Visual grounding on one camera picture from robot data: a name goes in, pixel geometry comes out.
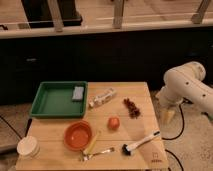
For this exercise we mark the black white dish brush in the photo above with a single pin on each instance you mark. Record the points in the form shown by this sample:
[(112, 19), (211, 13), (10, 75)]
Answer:
[(127, 149)]

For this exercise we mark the white plastic bottle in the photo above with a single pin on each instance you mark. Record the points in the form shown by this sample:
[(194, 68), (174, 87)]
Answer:
[(103, 98)]

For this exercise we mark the metal spoon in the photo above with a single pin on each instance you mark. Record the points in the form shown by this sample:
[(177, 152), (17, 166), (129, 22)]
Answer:
[(89, 156)]

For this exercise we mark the white paper cup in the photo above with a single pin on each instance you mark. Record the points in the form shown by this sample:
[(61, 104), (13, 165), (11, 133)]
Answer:
[(28, 146)]

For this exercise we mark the dried red chili bunch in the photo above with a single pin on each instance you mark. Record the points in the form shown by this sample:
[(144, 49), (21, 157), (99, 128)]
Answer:
[(134, 111)]

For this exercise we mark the grey sponge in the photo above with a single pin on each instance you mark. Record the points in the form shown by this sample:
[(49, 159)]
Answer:
[(78, 93)]

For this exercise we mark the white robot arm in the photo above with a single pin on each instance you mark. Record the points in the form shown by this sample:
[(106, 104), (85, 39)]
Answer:
[(186, 81)]

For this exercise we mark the orange bowl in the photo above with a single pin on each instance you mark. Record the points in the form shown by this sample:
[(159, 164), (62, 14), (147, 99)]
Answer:
[(77, 135)]

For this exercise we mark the yellow stick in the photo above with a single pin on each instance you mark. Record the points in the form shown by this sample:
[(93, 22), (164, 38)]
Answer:
[(92, 143)]

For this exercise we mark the green plastic tray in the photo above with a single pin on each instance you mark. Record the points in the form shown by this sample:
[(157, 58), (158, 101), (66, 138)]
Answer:
[(54, 100)]

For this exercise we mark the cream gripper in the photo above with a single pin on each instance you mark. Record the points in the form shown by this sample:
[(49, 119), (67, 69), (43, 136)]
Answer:
[(167, 115)]

